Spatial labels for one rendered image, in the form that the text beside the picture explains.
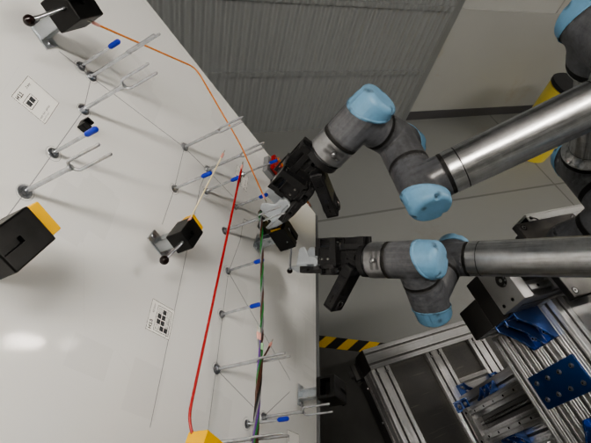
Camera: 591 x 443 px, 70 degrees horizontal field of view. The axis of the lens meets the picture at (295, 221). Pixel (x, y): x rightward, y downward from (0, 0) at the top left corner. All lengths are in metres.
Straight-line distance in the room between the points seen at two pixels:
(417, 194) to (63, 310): 0.54
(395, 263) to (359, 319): 1.43
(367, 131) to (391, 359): 1.34
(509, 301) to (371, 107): 0.66
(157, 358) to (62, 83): 0.42
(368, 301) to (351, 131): 1.64
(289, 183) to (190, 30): 1.76
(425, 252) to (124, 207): 0.52
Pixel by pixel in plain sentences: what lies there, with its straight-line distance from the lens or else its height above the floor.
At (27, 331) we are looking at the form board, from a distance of 0.56.
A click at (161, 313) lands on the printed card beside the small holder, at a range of 0.69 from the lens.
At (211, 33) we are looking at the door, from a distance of 2.52.
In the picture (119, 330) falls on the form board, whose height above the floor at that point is 1.31.
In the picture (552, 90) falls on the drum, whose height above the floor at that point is 0.56.
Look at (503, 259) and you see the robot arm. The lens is 0.92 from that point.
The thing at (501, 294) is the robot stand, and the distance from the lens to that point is 1.20.
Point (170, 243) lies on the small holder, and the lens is 0.70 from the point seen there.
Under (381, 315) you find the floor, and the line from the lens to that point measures 2.31.
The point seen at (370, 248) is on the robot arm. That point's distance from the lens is 0.87.
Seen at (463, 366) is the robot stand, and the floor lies 0.21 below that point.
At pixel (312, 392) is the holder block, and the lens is 1.01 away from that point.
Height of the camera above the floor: 1.88
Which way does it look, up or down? 49 degrees down
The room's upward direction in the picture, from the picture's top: 18 degrees clockwise
